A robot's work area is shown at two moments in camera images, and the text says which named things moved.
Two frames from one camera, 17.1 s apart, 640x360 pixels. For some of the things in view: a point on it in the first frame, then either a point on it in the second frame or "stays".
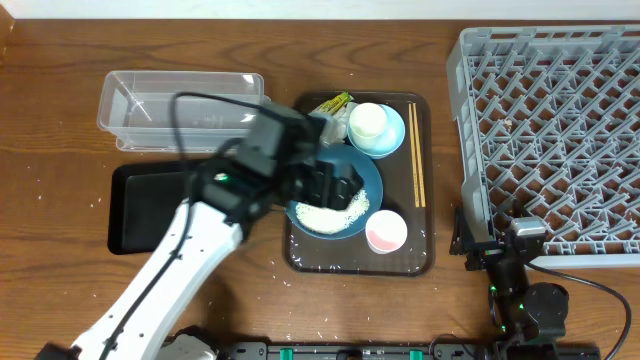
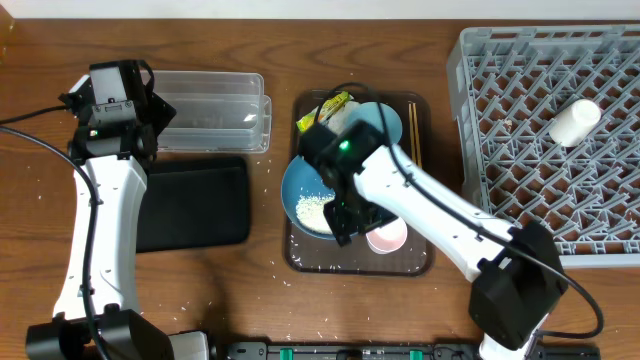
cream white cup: [367, 119] -> [576, 124]
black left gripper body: [281, 185] -> [156, 116]
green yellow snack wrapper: [333, 105] stays
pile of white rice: [329, 221] stays
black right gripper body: [486, 253] -> [358, 210]
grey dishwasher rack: [548, 117] stays
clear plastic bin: [136, 108] stays
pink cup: [386, 231] stays
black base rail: [411, 350] stays
